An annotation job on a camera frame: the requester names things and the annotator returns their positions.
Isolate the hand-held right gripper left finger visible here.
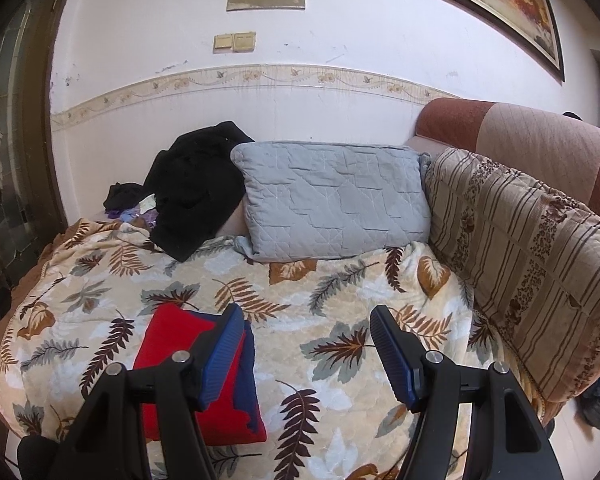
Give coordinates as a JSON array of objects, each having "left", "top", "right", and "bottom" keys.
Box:
[{"left": 65, "top": 302, "right": 249, "bottom": 480}]

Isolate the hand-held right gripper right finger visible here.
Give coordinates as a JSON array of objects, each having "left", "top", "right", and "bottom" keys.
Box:
[{"left": 369, "top": 304, "right": 566, "bottom": 480}]

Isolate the blue and red sweater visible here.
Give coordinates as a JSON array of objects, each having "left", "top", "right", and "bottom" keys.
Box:
[{"left": 131, "top": 302, "right": 269, "bottom": 446}]

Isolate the leaf print blanket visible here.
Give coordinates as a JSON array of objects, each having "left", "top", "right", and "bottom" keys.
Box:
[{"left": 0, "top": 217, "right": 547, "bottom": 480}]

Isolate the striped brown sofa cushion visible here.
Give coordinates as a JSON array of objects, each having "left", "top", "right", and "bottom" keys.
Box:
[{"left": 422, "top": 147, "right": 600, "bottom": 424}]

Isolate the grey quilted pillow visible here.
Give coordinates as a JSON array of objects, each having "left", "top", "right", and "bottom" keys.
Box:
[{"left": 229, "top": 141, "right": 434, "bottom": 265}]

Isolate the black garment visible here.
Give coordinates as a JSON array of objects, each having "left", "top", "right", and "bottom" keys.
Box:
[{"left": 145, "top": 120, "right": 256, "bottom": 264}]

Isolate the small black cloth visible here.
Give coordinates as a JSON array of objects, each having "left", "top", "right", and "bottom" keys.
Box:
[{"left": 103, "top": 182, "right": 149, "bottom": 214}]

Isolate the dark shoe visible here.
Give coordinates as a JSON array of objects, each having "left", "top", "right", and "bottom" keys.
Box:
[{"left": 577, "top": 392, "right": 600, "bottom": 432}]

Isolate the brown upholstered headboard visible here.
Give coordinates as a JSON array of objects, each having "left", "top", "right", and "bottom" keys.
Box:
[{"left": 412, "top": 97, "right": 600, "bottom": 222}]

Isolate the dark glass panel door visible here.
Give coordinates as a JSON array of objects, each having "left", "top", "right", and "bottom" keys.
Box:
[{"left": 0, "top": 0, "right": 72, "bottom": 401}]

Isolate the framed wall painting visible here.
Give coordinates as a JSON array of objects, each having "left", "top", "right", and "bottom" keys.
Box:
[{"left": 405, "top": 0, "right": 566, "bottom": 84}]

